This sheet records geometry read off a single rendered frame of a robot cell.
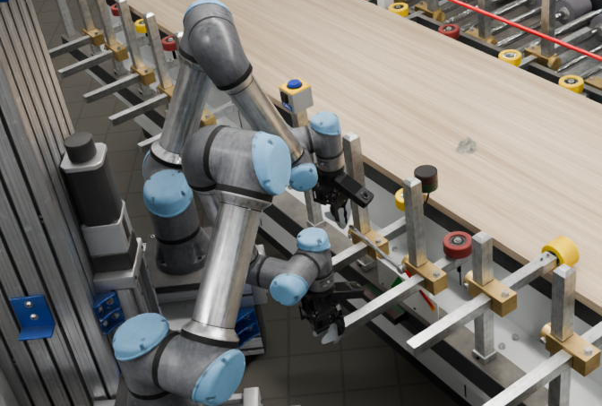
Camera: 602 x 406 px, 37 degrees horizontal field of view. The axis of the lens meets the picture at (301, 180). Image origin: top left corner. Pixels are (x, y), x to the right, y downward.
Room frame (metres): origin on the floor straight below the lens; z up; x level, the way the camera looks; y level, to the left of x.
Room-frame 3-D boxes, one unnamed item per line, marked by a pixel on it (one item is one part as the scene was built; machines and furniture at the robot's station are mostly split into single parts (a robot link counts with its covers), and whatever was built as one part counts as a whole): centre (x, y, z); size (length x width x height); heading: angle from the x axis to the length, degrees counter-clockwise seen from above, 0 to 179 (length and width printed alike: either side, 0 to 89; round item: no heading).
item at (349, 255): (2.01, -0.13, 0.81); 0.44 x 0.03 x 0.04; 119
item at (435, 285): (1.83, -0.29, 0.85); 0.14 x 0.06 x 0.05; 29
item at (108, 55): (3.54, 0.73, 0.82); 0.44 x 0.03 x 0.04; 119
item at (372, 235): (2.05, -0.16, 0.81); 0.14 x 0.06 x 0.05; 29
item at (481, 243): (1.63, -0.40, 0.87); 0.04 x 0.04 x 0.48; 29
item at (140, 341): (1.33, 0.36, 1.20); 0.13 x 0.12 x 0.14; 56
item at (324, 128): (2.01, -0.08, 1.22); 0.09 x 0.08 x 0.11; 96
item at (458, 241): (1.87, -0.39, 0.85); 0.08 x 0.08 x 0.11
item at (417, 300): (1.87, -0.24, 0.75); 0.26 x 0.01 x 0.10; 29
